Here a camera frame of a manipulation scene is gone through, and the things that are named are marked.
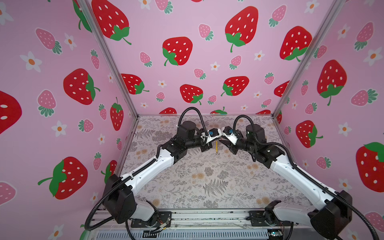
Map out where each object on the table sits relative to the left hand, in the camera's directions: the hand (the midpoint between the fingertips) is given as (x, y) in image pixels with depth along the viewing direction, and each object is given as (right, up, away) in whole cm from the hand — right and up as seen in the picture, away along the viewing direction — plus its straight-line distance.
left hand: (218, 135), depth 72 cm
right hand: (+2, -1, +3) cm, 4 cm away
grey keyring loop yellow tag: (+1, -7, +8) cm, 11 cm away
